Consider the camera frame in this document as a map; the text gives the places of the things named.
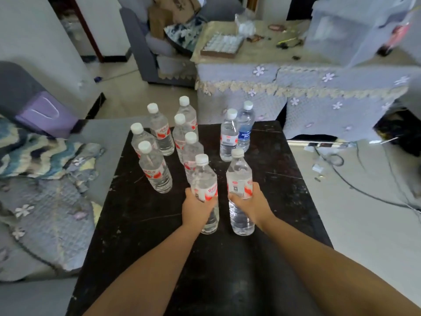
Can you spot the blue wavy knitted blanket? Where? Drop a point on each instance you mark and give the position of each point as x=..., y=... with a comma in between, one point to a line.
x=33, y=154

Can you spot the dark wooden door frame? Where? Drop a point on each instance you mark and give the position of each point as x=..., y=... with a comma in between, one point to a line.
x=87, y=32

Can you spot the purple cushion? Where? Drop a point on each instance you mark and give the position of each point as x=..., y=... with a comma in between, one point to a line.
x=46, y=113

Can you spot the cluster of red-label bottles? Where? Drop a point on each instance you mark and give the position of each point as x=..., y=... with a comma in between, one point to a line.
x=157, y=171

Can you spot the person's right thumb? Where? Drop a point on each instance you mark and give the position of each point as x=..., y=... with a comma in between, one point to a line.
x=236, y=198

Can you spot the clear plastic bag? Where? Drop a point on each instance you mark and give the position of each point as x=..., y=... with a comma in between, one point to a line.
x=246, y=24

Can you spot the brown cardboard box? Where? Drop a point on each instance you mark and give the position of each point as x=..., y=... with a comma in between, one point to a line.
x=177, y=8

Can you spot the blue-label plastic water bottle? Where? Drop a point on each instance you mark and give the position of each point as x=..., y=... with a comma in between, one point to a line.
x=245, y=125

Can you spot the small white adapter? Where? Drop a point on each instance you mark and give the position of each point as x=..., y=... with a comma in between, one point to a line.
x=317, y=168

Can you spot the translucent plastic storage box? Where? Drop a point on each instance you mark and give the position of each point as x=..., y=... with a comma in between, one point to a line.
x=348, y=26

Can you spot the person's left forearm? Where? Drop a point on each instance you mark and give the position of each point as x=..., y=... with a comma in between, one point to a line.
x=148, y=276

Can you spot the person's left thumb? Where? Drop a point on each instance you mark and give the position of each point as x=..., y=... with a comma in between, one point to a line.
x=212, y=204

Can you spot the grey quilted floral sofa cover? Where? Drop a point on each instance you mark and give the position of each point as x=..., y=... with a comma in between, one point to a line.
x=49, y=220

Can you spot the red-label plastic water bottle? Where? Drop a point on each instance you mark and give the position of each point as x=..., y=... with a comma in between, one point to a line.
x=239, y=174
x=205, y=179

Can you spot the blue white patterned cushion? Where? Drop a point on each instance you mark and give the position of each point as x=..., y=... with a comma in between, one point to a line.
x=184, y=34

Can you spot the grey armchair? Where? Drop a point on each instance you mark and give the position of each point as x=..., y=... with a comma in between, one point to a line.
x=138, y=46

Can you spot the person's right forearm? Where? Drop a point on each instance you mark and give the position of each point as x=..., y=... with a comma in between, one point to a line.
x=329, y=276

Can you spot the white power strip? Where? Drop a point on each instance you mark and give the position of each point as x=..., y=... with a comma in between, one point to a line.
x=315, y=144

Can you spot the person's right hand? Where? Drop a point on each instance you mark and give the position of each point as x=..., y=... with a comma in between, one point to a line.
x=255, y=207

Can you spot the person's left hand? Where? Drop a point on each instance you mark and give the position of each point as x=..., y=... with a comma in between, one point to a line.
x=195, y=212

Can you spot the grey sofa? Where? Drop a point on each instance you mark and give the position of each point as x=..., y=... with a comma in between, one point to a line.
x=110, y=148

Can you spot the tray of small white containers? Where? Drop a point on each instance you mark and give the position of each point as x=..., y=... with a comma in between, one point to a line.
x=223, y=45

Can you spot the grey floral lace-trimmed furniture cover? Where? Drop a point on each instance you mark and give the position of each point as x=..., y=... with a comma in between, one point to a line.
x=312, y=105

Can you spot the yellow green small tool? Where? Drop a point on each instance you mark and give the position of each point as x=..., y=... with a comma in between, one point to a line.
x=286, y=42

